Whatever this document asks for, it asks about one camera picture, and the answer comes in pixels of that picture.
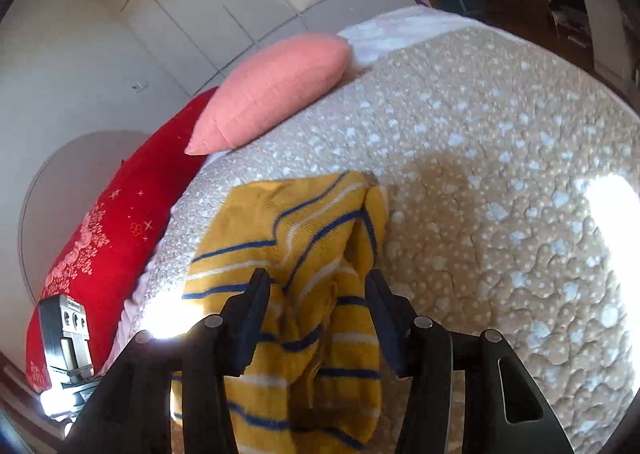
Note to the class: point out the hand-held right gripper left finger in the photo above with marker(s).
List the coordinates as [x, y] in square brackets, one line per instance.
[252, 319]

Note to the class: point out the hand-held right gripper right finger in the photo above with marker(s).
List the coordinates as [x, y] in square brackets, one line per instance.
[385, 324]

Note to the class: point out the yellow striped sweater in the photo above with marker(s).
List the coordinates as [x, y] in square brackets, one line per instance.
[310, 244]

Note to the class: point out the red floral pillow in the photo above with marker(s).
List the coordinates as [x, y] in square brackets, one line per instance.
[115, 234]

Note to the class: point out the grey headboard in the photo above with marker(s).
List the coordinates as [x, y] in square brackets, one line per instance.
[55, 184]

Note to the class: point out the beige dotted quilt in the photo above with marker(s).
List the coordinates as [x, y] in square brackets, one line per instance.
[475, 159]

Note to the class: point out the pink ribbed pillow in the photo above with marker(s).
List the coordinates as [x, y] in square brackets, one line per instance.
[270, 89]

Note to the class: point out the white bed sheet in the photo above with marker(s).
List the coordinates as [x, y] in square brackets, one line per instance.
[400, 27]

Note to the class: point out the white wall socket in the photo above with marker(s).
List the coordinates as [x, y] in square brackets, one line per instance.
[139, 86]

